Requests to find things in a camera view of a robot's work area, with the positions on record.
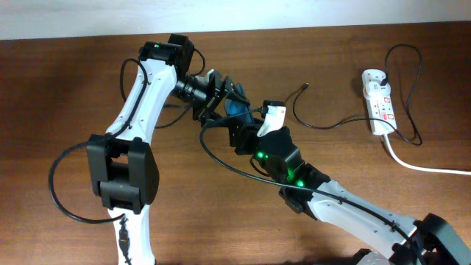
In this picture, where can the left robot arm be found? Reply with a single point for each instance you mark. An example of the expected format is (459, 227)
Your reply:
(123, 170)

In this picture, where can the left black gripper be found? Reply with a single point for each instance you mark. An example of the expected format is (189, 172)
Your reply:
(216, 92)

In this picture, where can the blue Galaxy smartphone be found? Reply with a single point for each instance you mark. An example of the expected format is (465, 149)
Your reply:
(232, 108)

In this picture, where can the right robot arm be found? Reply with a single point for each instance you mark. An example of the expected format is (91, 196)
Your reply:
(395, 238)

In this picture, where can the white power strip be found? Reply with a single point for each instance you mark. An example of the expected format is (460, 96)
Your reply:
(380, 110)

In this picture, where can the white USB charger adapter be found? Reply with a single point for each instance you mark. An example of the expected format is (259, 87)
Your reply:
(374, 90)

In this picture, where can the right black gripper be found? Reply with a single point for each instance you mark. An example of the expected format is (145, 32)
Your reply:
(246, 135)

